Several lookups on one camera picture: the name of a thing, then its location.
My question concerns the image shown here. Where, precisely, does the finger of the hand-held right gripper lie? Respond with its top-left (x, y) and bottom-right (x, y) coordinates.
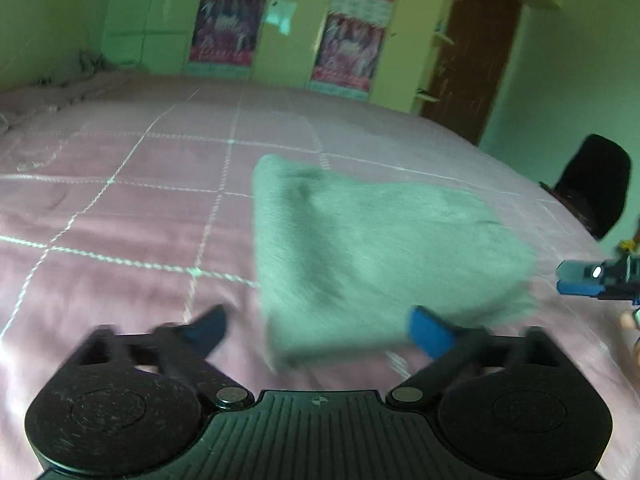
top-left (556, 260), bottom-right (606, 300)

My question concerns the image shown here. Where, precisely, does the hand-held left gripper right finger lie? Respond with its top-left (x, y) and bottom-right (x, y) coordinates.
top-left (390, 305), bottom-right (576, 405)

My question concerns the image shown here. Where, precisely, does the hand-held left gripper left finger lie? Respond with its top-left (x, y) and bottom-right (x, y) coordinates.
top-left (65, 304), bottom-right (251, 407)

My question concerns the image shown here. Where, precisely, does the green towel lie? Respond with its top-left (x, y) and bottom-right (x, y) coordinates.
top-left (251, 154), bottom-right (542, 374)

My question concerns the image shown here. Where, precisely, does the person's right hand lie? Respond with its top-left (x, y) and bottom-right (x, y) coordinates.
top-left (619, 308), bottom-right (640, 365)

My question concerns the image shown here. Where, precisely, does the black chair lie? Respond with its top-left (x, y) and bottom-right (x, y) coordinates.
top-left (539, 133), bottom-right (633, 242)

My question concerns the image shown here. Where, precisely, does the pink checked bedspread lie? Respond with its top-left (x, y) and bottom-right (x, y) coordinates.
top-left (0, 72), bottom-right (640, 480)

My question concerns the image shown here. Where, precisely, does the brown wooden door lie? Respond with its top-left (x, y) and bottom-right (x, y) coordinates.
top-left (419, 0), bottom-right (524, 147)

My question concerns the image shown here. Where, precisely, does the crumpled grey cloth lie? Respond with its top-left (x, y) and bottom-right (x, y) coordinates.
top-left (33, 49), bottom-right (117, 87)

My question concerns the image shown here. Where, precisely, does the pink wardrobe poster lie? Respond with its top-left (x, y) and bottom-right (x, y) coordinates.
top-left (189, 0), bottom-right (267, 67)
top-left (309, 12), bottom-right (387, 93)

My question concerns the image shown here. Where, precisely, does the green wardrobe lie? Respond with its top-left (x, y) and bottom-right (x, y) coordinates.
top-left (102, 0), bottom-right (567, 117)

